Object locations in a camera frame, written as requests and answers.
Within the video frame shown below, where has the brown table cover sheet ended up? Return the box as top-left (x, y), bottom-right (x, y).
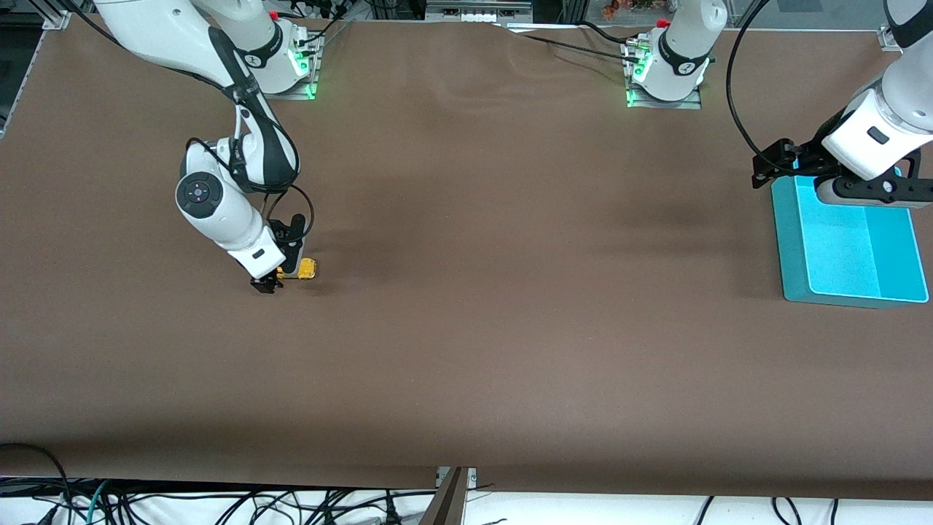
top-left (0, 15), bottom-right (933, 502)

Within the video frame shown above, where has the white power strip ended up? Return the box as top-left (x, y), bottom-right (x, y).
top-left (426, 0), bottom-right (533, 23)

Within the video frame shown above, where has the black looped floor cable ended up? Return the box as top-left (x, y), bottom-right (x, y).
top-left (0, 443), bottom-right (71, 525)

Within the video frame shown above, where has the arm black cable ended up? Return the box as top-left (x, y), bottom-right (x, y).
top-left (66, 0), bottom-right (316, 245)
top-left (726, 0), bottom-right (784, 165)

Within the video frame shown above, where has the teal floor cable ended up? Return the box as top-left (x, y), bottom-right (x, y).
top-left (86, 480), bottom-right (112, 525)

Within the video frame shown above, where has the aluminium extrusion post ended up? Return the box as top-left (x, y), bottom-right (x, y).
top-left (40, 0), bottom-right (74, 30)

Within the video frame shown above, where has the yellow beetle toy car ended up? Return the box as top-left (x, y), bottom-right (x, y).
top-left (277, 257), bottom-right (319, 283)

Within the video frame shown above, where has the short black tabletop cable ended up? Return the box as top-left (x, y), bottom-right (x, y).
top-left (579, 20), bottom-right (642, 46)

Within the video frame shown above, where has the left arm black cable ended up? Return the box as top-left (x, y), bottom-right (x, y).
top-left (726, 0), bottom-right (784, 165)

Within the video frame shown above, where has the small metal edge bracket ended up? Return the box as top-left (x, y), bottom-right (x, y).
top-left (436, 467), bottom-right (478, 491)

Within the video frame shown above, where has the teal plastic bin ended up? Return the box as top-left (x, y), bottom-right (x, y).
top-left (770, 174), bottom-right (930, 309)

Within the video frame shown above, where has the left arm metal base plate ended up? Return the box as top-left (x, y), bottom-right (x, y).
top-left (625, 40), bottom-right (703, 110)

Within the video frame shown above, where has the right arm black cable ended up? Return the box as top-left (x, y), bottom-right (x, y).
top-left (66, 0), bottom-right (316, 245)

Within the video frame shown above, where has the grey angled support beam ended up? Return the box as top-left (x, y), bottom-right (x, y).
top-left (419, 467), bottom-right (471, 525)

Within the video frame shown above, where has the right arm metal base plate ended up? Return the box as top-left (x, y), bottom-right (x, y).
top-left (241, 29), bottom-right (321, 101)

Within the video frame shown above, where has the long black tabletop cable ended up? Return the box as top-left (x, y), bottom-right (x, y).
top-left (494, 24), bottom-right (646, 63)

